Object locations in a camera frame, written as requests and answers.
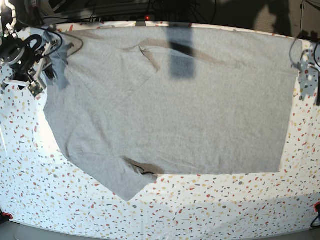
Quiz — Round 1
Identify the terrazzo pattern table cover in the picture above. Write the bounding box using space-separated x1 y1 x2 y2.
0 40 320 240

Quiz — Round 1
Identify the grey T-shirt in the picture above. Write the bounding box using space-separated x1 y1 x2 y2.
44 27 303 201

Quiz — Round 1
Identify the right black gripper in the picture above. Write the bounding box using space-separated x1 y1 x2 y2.
0 34 55 82

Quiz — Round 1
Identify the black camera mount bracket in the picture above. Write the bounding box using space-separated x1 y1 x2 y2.
135 21 146 27

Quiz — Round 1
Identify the red corner clamp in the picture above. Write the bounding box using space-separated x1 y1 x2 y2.
0 212 13 224
310 202 320 229

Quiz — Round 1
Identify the red corner clamp left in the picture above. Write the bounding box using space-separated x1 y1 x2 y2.
0 212 13 224

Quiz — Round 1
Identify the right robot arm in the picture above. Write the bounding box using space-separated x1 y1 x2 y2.
0 0 63 87

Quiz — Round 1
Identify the red corner clamp right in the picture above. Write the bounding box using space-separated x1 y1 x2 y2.
310 202 320 229

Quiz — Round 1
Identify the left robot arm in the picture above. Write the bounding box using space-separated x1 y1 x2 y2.
313 42 320 107

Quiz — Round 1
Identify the black power strip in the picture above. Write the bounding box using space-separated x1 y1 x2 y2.
98 14 155 22

